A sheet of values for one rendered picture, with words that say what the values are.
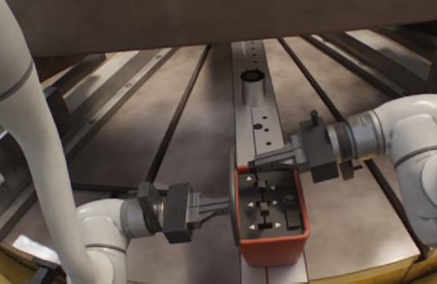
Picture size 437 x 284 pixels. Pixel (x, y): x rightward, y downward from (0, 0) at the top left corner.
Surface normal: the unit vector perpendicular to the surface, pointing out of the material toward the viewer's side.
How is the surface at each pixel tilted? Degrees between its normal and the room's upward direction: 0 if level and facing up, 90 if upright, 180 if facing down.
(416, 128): 31
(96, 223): 19
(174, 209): 7
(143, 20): 90
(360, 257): 0
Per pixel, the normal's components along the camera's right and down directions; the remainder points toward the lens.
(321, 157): -0.34, -0.71
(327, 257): -0.13, -0.75
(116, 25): -0.18, 0.66
